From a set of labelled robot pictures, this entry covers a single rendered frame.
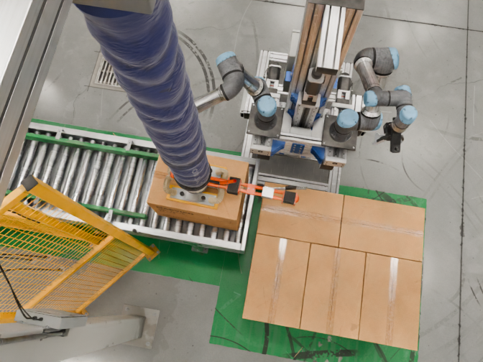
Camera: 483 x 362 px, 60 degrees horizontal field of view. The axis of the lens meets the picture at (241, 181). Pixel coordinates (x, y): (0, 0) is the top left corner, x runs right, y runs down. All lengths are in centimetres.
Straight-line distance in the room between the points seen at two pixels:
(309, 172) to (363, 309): 118
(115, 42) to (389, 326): 259
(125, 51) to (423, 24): 392
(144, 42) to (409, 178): 316
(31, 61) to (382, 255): 280
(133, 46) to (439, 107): 354
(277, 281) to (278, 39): 242
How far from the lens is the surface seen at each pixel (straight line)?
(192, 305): 361
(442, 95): 446
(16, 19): 76
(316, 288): 308
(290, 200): 257
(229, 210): 270
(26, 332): 183
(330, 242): 313
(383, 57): 244
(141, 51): 122
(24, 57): 75
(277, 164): 358
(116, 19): 110
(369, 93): 210
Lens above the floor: 358
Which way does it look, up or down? 73 degrees down
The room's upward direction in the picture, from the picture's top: 2 degrees counter-clockwise
